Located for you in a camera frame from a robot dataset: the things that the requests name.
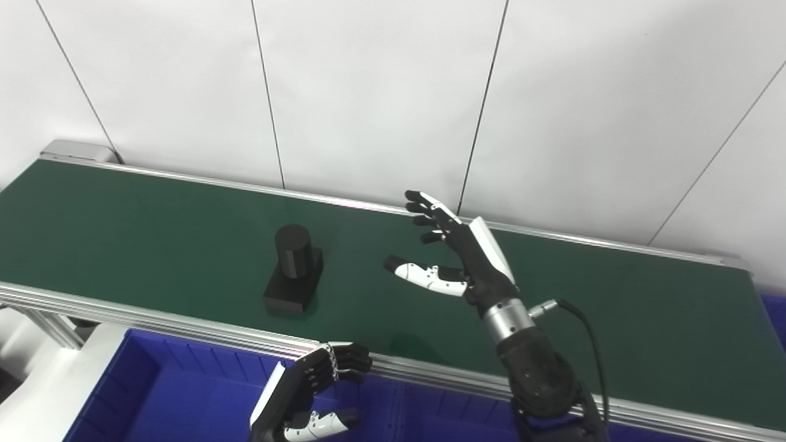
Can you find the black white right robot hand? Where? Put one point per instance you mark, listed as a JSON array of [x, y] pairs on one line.
[[482, 264]]

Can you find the green conveyor belt aluminium frame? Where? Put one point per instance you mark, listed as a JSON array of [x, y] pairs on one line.
[[153, 233]]

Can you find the aluminium conveyor support leg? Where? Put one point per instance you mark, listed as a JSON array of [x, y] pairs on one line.
[[52, 328]]

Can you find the black cylinder block part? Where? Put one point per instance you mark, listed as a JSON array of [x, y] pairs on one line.
[[295, 270]]

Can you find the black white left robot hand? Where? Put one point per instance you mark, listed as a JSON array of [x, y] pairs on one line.
[[295, 393]]

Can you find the blue plastic bin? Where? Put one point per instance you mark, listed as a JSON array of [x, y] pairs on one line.
[[172, 399], [775, 319], [454, 414]]

